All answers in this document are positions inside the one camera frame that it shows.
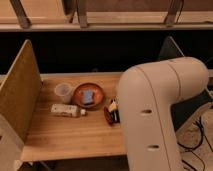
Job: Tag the right dark side panel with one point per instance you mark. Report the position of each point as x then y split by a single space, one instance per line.
188 111

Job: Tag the white plastic bottle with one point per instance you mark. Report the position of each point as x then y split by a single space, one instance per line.
67 110

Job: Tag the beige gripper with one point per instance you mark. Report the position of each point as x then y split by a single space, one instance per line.
114 107

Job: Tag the dark red eraser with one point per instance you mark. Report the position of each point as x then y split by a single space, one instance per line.
108 116

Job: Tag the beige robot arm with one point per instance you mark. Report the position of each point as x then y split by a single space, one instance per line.
145 94

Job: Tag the wooden shelf rail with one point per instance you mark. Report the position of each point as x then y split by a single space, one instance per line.
105 15

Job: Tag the left wooden side panel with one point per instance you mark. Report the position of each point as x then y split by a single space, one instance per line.
19 91

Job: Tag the orange bowl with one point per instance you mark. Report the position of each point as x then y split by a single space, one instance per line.
98 95

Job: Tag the blue sponge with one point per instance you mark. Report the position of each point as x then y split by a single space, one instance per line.
88 97

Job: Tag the translucent ceramic cup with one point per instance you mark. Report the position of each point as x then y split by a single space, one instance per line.
64 92

